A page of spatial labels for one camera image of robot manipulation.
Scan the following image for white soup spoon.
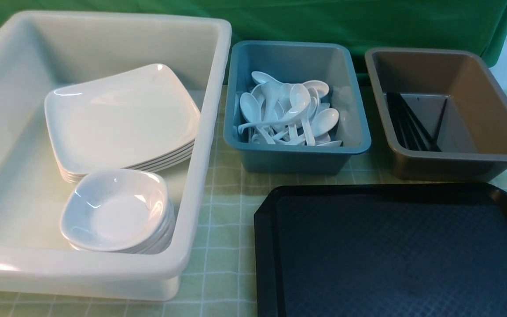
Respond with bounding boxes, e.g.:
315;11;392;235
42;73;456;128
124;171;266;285
238;106;308;134

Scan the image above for large white rice plate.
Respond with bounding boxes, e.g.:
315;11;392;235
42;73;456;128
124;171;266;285
44;64;201;175

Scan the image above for white bowl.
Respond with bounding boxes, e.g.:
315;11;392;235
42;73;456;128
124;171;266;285
60;169;176;254

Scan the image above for pile of white spoons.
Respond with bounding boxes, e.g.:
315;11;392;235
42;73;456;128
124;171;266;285
235;71;343;147

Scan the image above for blue plastic bin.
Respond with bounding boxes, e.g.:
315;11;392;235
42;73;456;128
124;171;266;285
223;41;371;175

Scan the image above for black chopsticks in bin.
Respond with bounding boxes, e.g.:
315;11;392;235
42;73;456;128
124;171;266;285
386;92;449;152

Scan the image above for large white plastic tub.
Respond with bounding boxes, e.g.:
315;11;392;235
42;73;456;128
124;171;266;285
0;11;232;301

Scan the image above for grey plastic bin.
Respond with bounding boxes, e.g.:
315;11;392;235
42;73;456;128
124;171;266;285
364;48;507;182

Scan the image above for black serving tray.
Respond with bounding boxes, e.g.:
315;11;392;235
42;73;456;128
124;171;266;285
254;183;507;317

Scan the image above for green backdrop cloth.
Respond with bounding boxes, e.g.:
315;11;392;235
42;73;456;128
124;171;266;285
0;0;507;85

